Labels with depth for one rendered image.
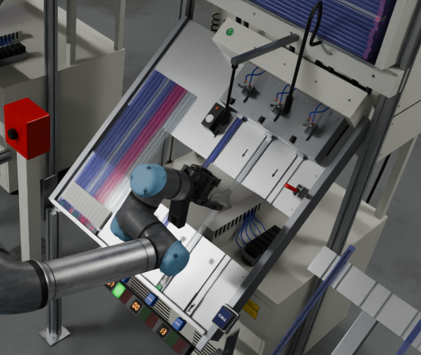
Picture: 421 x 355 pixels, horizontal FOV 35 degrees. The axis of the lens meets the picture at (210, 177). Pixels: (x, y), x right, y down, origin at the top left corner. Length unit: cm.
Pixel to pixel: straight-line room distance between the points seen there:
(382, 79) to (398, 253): 172
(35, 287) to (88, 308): 147
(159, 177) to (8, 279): 42
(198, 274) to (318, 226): 64
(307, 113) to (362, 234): 71
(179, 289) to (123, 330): 87
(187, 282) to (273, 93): 57
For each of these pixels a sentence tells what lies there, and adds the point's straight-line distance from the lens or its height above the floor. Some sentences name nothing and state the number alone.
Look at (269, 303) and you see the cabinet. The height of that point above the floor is 60.
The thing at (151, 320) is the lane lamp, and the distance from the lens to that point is 186.
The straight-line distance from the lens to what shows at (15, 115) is 237.
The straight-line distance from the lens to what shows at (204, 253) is 181.
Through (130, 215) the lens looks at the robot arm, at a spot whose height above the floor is 108.
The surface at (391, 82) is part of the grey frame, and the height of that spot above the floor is 135.
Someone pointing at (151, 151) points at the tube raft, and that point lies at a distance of 196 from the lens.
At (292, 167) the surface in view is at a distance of 179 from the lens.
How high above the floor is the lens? 210
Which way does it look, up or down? 38 degrees down
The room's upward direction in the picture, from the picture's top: 11 degrees clockwise
